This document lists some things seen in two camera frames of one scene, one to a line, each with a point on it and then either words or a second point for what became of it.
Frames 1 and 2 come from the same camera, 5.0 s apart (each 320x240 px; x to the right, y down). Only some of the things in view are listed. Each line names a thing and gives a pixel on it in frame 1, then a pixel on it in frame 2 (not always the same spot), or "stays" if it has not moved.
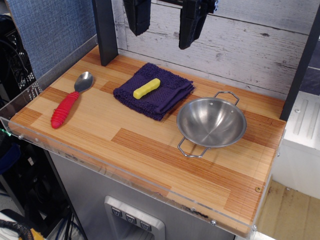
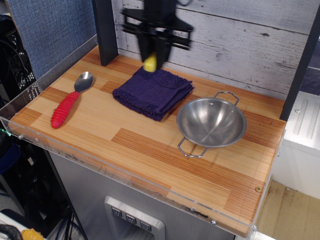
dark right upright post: x=312 y=40 stays
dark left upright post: x=105 y=24 stays
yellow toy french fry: x=150 y=86 -> x=150 y=64
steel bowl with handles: x=222 y=123 stays
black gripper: x=193 y=14 -> x=158 y=17
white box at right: x=298 y=167 stays
